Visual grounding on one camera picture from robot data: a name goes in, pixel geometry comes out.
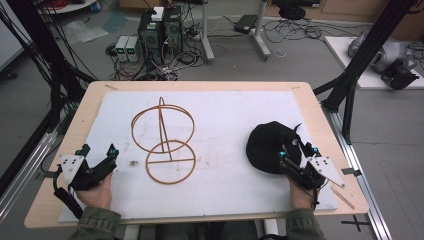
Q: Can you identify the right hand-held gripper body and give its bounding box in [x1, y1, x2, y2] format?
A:
[279, 155, 346, 192]

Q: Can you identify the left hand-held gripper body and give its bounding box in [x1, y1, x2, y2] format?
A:
[59, 153, 119, 192]

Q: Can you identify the black hat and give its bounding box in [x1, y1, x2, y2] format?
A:
[245, 120, 313, 175]

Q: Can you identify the person's right hand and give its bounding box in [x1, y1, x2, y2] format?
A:
[288, 181, 322, 211]

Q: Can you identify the person's left hand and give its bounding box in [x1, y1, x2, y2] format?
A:
[75, 173, 114, 211]

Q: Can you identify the thin wooden stick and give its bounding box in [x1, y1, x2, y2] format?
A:
[330, 186, 356, 211]

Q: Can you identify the white foam mat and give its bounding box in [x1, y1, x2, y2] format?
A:
[57, 90, 339, 224]

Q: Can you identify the white board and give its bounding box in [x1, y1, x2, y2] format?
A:
[324, 35, 424, 91]

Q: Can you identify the grey power supply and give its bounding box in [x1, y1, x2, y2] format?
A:
[125, 36, 141, 63]
[114, 35, 130, 63]

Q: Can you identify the black device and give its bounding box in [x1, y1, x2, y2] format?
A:
[380, 59, 421, 91]

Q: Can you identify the clear plastic sheet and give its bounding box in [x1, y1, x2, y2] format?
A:
[62, 19, 109, 45]

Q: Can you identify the grey helmet device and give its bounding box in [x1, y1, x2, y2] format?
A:
[347, 29, 419, 75]

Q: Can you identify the black computer tower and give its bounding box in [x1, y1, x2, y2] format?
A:
[137, 9, 165, 66]
[162, 5, 184, 56]

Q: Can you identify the grey table leg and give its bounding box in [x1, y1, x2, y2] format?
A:
[199, 0, 216, 65]
[251, 0, 272, 62]

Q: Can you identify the black flat box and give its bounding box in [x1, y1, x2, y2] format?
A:
[233, 14, 259, 35]

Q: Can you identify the black stool base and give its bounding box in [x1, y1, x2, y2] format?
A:
[278, 5, 307, 21]

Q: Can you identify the white box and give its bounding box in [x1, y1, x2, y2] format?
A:
[150, 6, 165, 22]

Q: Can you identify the aluminium rail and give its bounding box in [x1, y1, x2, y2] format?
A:
[322, 103, 394, 240]
[0, 128, 59, 224]

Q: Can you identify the orange wire hat stand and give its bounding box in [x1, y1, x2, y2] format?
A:
[130, 96, 198, 186]

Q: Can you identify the black metal frame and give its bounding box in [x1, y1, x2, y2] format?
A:
[0, 0, 98, 198]
[312, 0, 418, 145]

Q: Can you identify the tangle of floor cables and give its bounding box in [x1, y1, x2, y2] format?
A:
[261, 16, 364, 44]

